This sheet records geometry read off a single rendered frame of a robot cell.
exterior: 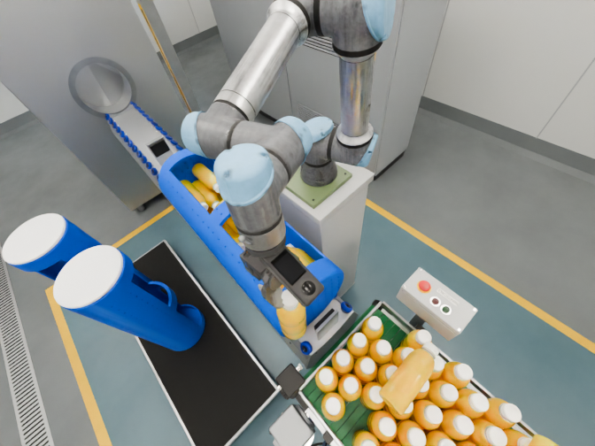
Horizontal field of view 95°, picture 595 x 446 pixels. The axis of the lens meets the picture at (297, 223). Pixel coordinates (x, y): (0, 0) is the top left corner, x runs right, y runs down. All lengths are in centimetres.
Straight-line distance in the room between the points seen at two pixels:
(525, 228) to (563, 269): 37
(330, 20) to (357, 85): 16
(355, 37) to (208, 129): 38
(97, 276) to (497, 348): 222
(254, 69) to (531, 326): 223
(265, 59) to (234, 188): 31
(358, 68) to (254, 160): 47
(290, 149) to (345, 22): 35
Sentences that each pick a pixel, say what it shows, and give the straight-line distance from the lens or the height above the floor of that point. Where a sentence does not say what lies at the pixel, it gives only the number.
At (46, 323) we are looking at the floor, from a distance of 302.
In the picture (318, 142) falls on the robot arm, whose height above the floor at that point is 137.
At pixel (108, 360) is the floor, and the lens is 254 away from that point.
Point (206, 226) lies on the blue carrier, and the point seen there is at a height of 119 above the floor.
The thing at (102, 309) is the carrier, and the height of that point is 97.
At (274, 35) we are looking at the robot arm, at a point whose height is 176.
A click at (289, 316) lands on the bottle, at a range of 63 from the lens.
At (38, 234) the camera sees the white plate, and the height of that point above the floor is 104.
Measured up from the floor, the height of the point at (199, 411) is 15.
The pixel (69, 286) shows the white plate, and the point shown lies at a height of 104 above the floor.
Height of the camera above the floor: 197
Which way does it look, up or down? 55 degrees down
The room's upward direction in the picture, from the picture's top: 11 degrees counter-clockwise
